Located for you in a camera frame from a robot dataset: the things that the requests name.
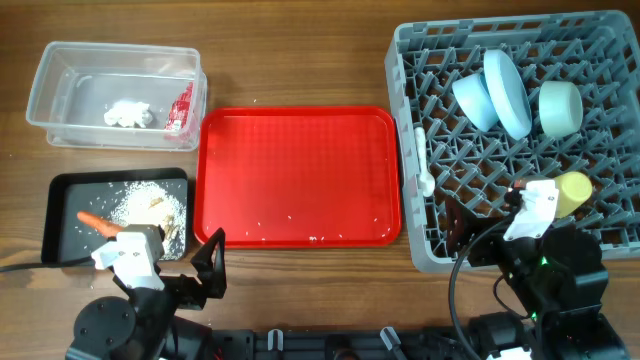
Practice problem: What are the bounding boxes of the white plastic spoon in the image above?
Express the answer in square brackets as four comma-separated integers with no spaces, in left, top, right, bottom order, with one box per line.
[414,127,435,197]

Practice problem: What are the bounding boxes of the left black cable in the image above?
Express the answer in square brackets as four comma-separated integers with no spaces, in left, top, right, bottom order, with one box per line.
[0,255,96,274]

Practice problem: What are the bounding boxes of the red serving tray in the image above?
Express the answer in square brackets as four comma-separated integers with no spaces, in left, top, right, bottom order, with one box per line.
[193,106,402,249]

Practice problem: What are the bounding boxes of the red sauce packet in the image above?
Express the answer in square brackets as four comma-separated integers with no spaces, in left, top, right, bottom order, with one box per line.
[164,82,193,147]

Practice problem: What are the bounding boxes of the clear plastic bin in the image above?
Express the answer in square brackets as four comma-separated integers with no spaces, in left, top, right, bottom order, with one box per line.
[26,42,208,152]

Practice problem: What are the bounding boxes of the white napkin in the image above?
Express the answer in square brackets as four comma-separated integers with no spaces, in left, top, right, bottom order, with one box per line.
[103,101,153,128]

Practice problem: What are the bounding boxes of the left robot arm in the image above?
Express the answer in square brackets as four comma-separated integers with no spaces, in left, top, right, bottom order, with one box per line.
[65,228,227,359]

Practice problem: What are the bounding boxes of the light blue plate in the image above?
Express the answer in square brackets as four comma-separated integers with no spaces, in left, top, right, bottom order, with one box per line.
[483,50,532,140]

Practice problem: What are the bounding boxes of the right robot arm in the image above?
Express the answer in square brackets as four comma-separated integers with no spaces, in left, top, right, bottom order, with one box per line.
[445,197,630,359]

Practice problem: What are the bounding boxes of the light blue bowl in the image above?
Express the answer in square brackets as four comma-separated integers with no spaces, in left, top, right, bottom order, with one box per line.
[452,73,499,132]

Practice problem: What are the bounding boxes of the yellow plastic cup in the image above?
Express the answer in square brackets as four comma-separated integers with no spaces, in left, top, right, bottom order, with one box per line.
[554,171,593,219]

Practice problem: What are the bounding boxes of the orange carrot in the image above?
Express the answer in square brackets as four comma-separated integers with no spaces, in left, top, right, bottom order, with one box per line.
[77,211,123,238]

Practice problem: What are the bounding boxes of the grey dishwasher rack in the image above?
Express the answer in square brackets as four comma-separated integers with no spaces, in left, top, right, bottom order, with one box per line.
[385,11,639,273]

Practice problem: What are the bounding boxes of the rice and food scraps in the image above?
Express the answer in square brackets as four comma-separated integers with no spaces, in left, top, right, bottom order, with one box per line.
[74,180,187,261]

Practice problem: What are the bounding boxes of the black plastic tray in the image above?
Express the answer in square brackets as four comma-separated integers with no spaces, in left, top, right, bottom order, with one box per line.
[41,168,192,263]

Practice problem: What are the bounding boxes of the mint green bowl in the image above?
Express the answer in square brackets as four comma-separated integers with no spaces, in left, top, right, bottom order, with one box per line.
[539,81,583,138]

